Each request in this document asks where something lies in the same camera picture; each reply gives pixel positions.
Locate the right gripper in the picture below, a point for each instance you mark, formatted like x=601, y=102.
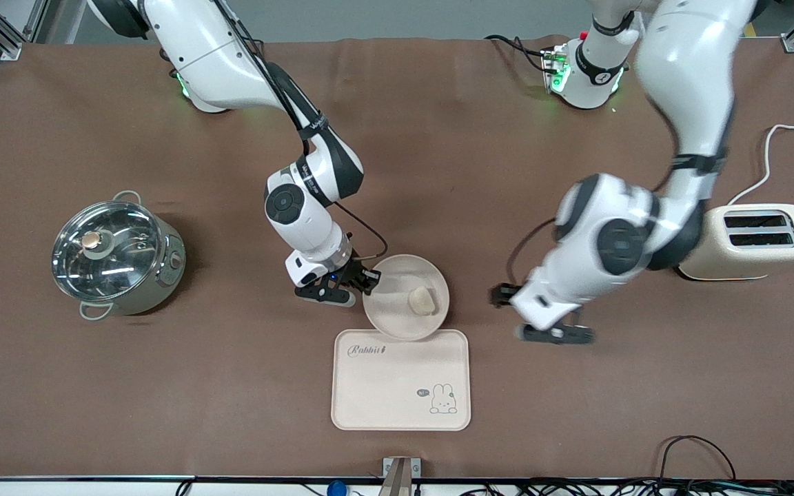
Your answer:
x=351, y=271

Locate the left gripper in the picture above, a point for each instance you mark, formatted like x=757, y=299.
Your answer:
x=500, y=295

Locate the cream round plate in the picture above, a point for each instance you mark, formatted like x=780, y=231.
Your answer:
x=393, y=310

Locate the white steamed bun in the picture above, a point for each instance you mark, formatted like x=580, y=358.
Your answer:
x=421, y=301

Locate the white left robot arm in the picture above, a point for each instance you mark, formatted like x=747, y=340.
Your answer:
x=686, y=83

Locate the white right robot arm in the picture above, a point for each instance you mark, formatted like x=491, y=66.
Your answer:
x=231, y=62

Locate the cream tray with rabbit print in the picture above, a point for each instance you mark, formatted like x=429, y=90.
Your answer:
x=400, y=382

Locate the brown table cover mat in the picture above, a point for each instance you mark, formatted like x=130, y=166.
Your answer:
x=438, y=172

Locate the blue round cap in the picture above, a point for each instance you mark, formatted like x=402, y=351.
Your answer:
x=336, y=489

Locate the green-lit controller board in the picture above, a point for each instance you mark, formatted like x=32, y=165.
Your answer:
x=554, y=69

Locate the white two-slot toaster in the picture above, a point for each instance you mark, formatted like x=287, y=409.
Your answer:
x=748, y=258

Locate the glass pot lid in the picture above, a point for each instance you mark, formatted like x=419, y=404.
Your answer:
x=104, y=251

